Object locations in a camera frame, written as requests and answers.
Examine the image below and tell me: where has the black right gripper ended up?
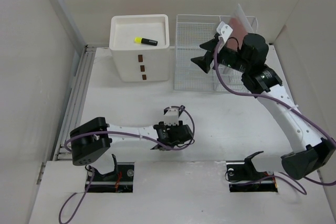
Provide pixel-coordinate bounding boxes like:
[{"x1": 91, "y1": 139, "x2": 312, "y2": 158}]
[{"x1": 190, "y1": 37, "x2": 250, "y2": 73}]

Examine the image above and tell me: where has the clear mesh document pouch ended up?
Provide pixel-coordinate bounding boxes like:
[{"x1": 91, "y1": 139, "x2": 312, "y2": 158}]
[{"x1": 226, "y1": 4, "x2": 258, "y2": 50}]

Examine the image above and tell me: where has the yellow highlighter marker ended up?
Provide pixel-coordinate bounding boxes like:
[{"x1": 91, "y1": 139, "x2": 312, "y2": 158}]
[{"x1": 134, "y1": 37, "x2": 158, "y2": 46}]

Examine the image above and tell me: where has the white bottom drawer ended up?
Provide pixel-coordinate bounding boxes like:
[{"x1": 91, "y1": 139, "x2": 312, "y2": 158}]
[{"x1": 120, "y1": 73, "x2": 170, "y2": 82}]

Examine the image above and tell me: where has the white drawer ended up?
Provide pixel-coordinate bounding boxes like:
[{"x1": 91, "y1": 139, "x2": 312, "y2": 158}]
[
  {"x1": 112, "y1": 49, "x2": 170, "y2": 65},
  {"x1": 117, "y1": 64, "x2": 169, "y2": 75},
  {"x1": 120, "y1": 73, "x2": 170, "y2": 82}
]

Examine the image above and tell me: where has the white top drawer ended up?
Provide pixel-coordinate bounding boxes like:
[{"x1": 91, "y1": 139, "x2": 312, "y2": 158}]
[{"x1": 112, "y1": 49, "x2": 170, "y2": 65}]

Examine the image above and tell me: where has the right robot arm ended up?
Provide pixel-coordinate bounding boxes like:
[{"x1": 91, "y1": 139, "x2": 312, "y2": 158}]
[{"x1": 191, "y1": 33, "x2": 335, "y2": 180}]

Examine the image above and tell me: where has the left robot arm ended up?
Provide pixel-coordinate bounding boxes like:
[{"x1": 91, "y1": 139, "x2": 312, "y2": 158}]
[{"x1": 64, "y1": 117, "x2": 195, "y2": 181}]

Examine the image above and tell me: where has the white drawer organizer body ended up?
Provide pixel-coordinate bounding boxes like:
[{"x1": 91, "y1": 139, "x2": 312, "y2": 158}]
[{"x1": 109, "y1": 14, "x2": 170, "y2": 82}]

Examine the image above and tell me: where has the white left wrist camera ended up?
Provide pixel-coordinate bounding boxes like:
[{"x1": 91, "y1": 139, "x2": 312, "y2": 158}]
[{"x1": 163, "y1": 105, "x2": 185, "y2": 126}]

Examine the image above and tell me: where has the white wire mesh file rack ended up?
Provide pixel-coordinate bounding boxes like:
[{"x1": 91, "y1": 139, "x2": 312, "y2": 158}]
[{"x1": 173, "y1": 14, "x2": 259, "y2": 94}]

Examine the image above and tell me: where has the aluminium rail frame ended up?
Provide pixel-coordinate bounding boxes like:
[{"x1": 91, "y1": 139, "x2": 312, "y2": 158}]
[{"x1": 51, "y1": 45, "x2": 96, "y2": 161}]

